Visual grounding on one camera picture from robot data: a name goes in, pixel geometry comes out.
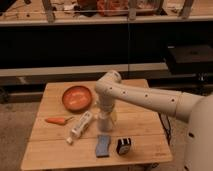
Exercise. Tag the white tube bottle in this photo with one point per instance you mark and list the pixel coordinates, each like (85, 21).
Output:
(81, 125)

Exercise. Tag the black box on right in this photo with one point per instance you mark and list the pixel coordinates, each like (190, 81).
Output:
(190, 59)

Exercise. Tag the wooden table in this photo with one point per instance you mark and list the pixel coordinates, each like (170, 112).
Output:
(47, 147)

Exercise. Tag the orange round bowl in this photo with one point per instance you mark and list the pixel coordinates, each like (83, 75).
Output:
(77, 98)

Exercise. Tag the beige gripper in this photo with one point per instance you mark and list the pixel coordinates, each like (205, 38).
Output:
(111, 114)

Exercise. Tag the white ceramic cup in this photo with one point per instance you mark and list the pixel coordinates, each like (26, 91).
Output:
(104, 122)

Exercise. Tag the blue sponge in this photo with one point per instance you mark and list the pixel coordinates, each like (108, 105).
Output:
(102, 147)

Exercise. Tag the orange toy carrot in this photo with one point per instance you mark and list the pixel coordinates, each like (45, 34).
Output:
(58, 121)

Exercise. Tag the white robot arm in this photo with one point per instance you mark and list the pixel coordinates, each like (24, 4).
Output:
(196, 110)

